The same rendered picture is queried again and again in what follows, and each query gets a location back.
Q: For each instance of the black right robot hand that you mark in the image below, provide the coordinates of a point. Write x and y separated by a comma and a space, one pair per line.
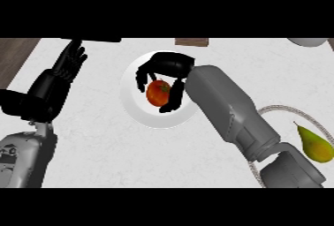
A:
167, 65

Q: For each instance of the green yellow pear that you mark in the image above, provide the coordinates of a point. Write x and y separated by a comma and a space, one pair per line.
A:
315, 145

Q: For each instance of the white round bowl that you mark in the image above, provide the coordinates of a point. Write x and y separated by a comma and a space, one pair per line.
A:
308, 41

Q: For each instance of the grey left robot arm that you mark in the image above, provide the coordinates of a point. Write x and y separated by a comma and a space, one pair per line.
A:
19, 156

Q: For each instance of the white round plate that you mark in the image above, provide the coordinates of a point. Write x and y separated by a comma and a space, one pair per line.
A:
148, 116

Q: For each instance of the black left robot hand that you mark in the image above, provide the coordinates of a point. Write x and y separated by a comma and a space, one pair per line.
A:
46, 91

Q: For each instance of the red tomato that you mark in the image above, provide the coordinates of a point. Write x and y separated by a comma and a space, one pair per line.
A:
157, 93

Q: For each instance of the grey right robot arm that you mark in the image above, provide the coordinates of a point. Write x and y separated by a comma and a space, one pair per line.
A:
237, 117

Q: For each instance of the brown wooden block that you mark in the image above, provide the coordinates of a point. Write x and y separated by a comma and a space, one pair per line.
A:
191, 42

